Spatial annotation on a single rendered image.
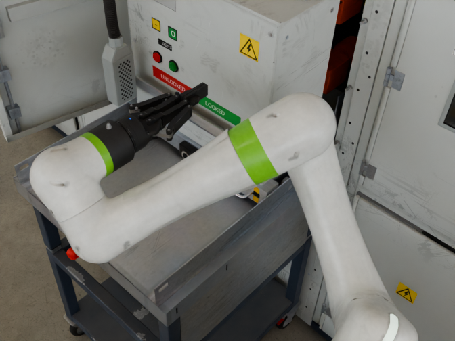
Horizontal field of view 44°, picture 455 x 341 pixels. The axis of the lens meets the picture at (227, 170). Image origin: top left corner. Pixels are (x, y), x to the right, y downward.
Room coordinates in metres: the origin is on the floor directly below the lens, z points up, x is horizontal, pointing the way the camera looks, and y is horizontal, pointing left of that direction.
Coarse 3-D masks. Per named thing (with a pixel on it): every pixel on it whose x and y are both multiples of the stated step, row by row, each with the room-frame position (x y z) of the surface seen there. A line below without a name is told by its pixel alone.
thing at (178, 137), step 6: (132, 102) 1.35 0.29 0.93; (180, 132) 1.22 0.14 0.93; (162, 138) 1.25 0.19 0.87; (174, 138) 1.22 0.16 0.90; (180, 138) 1.21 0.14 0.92; (186, 138) 1.20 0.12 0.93; (174, 144) 1.22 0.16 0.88; (192, 144) 1.17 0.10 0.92; (198, 144) 1.17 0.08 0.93; (270, 180) 1.05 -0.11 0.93; (258, 186) 1.02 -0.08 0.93; (264, 186) 1.02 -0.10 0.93; (270, 186) 1.02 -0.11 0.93; (276, 186) 1.03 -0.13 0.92; (264, 192) 1.00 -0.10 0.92; (270, 192) 1.01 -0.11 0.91
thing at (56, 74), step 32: (0, 0) 1.31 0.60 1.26; (32, 0) 1.36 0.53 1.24; (64, 0) 1.40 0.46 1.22; (96, 0) 1.47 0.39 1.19; (0, 32) 1.28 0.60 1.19; (32, 32) 1.35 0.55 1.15; (64, 32) 1.41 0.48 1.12; (96, 32) 1.46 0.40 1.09; (128, 32) 1.53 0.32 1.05; (0, 64) 1.27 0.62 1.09; (32, 64) 1.34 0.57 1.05; (64, 64) 1.39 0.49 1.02; (96, 64) 1.45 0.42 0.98; (0, 96) 1.25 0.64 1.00; (32, 96) 1.33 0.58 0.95; (64, 96) 1.38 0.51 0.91; (96, 96) 1.44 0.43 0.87; (32, 128) 1.29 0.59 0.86
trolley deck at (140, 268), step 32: (160, 160) 1.18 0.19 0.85; (32, 192) 1.04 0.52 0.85; (192, 224) 0.95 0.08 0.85; (224, 224) 0.95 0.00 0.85; (128, 256) 0.84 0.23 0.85; (160, 256) 0.84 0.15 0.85; (192, 256) 0.85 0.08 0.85; (224, 256) 0.85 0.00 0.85; (128, 288) 0.77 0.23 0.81; (192, 288) 0.75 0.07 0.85; (160, 320) 0.70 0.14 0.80
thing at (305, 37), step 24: (240, 0) 1.12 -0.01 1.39; (264, 0) 1.13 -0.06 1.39; (288, 0) 1.13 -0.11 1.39; (312, 0) 1.14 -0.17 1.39; (336, 0) 1.18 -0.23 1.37; (288, 24) 1.05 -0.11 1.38; (312, 24) 1.12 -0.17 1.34; (288, 48) 1.06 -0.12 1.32; (312, 48) 1.13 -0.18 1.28; (288, 72) 1.07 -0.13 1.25; (312, 72) 1.14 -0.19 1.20
